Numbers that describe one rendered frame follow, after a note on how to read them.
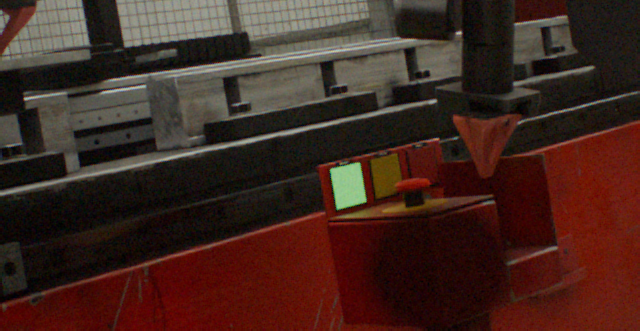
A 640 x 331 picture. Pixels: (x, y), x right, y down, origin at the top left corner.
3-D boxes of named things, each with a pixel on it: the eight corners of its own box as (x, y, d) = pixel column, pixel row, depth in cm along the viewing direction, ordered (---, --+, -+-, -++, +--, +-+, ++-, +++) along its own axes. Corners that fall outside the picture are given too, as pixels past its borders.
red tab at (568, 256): (538, 298, 203) (531, 253, 203) (527, 298, 204) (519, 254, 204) (587, 276, 214) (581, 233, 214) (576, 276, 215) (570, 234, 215)
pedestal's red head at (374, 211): (448, 328, 137) (419, 155, 136) (342, 325, 149) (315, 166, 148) (566, 283, 151) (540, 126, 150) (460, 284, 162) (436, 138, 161)
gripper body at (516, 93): (470, 95, 154) (470, 31, 152) (542, 107, 147) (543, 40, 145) (432, 103, 150) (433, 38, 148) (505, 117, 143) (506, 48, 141)
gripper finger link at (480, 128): (472, 163, 156) (473, 84, 154) (521, 174, 151) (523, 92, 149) (433, 175, 151) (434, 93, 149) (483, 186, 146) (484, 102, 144)
